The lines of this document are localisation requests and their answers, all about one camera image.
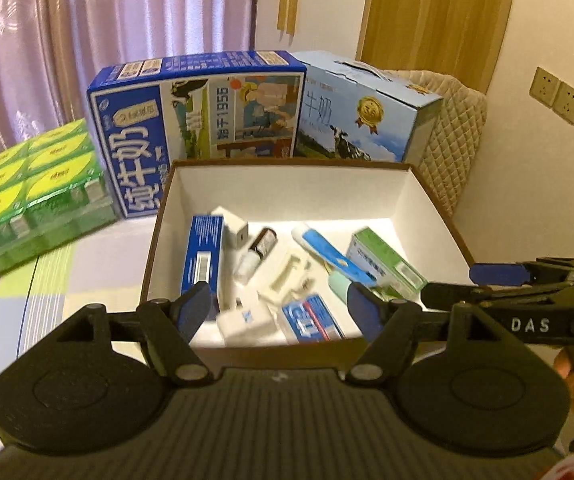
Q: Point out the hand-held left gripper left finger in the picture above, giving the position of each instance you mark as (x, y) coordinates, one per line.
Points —
(192, 310)

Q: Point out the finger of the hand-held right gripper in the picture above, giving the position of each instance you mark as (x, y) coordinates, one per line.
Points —
(447, 295)
(499, 274)

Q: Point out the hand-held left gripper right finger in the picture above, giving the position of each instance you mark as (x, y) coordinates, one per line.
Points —
(362, 310)

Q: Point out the teal oval device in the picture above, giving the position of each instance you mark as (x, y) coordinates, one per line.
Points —
(338, 287)

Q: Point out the green tall box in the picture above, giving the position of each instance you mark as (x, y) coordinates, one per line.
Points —
(382, 260)

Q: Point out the blue white medicine box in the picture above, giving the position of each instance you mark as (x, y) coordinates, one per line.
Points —
(202, 255)

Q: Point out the white charger block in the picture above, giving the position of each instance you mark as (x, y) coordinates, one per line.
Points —
(247, 320)

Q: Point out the white blue tube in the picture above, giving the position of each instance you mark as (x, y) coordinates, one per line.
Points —
(327, 252)

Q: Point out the cream hair clip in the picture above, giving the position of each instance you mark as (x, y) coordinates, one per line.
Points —
(282, 280)

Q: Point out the white power adapter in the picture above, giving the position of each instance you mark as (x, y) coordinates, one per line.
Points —
(232, 227)

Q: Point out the small brown bottle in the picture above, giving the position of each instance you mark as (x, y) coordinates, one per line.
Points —
(262, 245)

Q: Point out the brown cardboard storage box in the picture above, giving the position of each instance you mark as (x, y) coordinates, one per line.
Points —
(277, 195)

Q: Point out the beige quilted chair cover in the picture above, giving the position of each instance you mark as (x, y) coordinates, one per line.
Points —
(452, 135)

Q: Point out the dark blue milk carton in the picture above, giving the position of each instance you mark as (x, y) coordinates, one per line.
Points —
(132, 170)

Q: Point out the light blue milk carton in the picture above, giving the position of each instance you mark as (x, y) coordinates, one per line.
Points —
(392, 125)

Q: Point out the green drink carton pack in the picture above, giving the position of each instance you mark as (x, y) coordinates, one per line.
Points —
(42, 185)

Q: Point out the white wardrobe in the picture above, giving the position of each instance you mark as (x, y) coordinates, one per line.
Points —
(327, 10)

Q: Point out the pink curtain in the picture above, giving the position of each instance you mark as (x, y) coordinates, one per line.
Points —
(67, 35)

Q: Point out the beige wall socket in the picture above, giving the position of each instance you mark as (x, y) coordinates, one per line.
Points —
(544, 87)
(569, 102)

